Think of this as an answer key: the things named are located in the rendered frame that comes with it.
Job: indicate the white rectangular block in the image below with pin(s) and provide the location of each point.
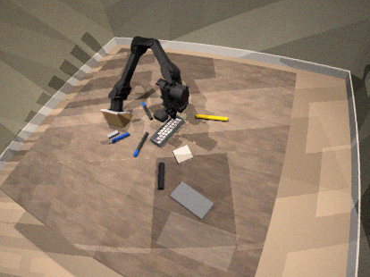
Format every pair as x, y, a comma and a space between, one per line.
111, 135

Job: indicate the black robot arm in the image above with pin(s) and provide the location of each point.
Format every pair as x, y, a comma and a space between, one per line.
170, 87

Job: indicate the yellow cylinder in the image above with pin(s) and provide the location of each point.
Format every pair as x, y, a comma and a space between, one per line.
211, 117

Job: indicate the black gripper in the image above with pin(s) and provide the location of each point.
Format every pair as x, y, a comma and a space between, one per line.
162, 115

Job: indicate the blue stylus with grey tip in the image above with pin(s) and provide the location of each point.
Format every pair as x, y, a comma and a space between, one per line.
120, 137

